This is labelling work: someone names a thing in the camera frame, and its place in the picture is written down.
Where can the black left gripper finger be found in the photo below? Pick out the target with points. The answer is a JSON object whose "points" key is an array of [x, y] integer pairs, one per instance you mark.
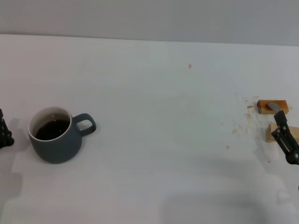
{"points": [[4, 137]]}

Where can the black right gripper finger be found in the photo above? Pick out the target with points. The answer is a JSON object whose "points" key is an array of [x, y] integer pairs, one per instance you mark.
{"points": [[281, 119]]}

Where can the grey ceramic coffee cup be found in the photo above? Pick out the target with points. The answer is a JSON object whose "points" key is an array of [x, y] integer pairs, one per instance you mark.
{"points": [[56, 149]]}

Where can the orange-brown wooden block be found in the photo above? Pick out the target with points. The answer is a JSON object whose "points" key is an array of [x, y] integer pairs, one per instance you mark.
{"points": [[262, 107]]}

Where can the light wooden block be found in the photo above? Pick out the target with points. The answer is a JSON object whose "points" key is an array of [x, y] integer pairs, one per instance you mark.
{"points": [[269, 137]]}

